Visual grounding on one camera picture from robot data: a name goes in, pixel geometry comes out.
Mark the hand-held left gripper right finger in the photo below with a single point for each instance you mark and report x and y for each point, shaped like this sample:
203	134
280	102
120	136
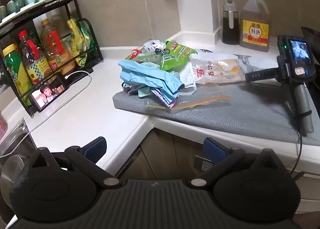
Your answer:
212	150

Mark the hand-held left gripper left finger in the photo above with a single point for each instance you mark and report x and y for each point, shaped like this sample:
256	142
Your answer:
96	147

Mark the clear zip bag colourful stripes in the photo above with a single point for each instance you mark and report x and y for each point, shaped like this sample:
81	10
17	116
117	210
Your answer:
195	104

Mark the clear plastic bag red print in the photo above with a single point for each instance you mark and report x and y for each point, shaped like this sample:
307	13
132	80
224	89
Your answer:
217	70

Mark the purple packet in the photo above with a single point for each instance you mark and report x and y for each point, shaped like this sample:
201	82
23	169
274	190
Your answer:
163	99

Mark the blue plastic bag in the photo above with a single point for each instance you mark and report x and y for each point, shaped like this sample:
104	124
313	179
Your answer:
147	76

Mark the green snack wrapper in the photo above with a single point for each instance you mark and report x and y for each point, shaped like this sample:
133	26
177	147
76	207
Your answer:
175	53

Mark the white cartoon wrapper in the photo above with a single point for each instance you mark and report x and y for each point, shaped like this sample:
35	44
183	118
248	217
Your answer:
152	45

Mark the silver cabinet vent grille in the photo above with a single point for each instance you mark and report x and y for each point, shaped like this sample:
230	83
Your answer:
202	164

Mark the grey mat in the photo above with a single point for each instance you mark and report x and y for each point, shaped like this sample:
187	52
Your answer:
225	111

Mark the black wok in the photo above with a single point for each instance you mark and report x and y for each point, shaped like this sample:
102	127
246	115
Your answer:
312	36

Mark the cooking wine jug yellow cap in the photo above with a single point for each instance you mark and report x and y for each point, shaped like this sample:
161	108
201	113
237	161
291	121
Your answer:
255	31

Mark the dark oil dispenser bottle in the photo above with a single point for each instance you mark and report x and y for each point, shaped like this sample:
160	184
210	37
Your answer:
230	31

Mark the black smartphone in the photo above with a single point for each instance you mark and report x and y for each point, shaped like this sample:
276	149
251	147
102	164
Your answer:
48	92

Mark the steel sink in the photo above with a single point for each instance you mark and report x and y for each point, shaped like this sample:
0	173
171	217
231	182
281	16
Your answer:
17	141

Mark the steel pot lid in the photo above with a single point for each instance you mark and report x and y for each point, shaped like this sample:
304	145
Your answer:
11	176

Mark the pink packet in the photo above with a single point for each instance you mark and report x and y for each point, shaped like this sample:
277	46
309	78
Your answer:
2	129

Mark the soy sauce bottle red cap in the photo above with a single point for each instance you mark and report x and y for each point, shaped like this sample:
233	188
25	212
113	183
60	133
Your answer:
33	63

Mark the yellow green snack bag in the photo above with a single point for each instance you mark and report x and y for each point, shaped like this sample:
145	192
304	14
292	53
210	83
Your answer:
78	41

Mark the green bottle yellow cap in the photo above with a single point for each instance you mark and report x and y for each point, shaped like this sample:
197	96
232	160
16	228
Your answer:
12	68

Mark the black metal kitchen rack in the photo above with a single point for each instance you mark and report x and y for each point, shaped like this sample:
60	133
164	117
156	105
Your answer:
37	13

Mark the white jar tray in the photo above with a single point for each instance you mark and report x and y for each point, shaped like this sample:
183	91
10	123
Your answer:
22	8

